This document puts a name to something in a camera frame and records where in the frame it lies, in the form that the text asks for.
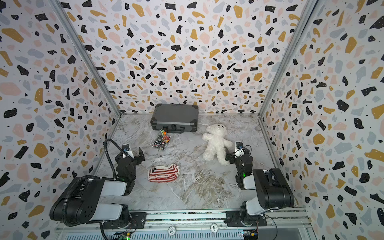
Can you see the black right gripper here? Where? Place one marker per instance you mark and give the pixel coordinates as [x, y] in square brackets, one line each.
[233, 159]

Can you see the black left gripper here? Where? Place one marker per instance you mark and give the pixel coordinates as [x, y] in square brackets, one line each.
[135, 157]

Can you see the white teddy bear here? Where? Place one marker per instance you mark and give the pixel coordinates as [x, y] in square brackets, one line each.
[217, 144]

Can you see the red white striped knitted sweater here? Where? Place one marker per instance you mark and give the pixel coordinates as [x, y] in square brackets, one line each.
[162, 174]

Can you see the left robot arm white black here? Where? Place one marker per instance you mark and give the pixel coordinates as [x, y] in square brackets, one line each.
[80, 202]

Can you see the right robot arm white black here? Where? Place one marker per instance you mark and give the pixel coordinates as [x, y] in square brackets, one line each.
[272, 190]

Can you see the bag of colourful small parts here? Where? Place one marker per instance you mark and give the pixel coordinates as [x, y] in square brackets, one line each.
[162, 140]

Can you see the dark grey hard case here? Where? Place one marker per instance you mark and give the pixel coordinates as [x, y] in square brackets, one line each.
[175, 119]

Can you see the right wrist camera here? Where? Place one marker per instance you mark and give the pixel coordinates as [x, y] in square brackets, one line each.
[239, 149]

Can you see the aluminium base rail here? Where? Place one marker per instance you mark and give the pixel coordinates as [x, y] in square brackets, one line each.
[225, 224]

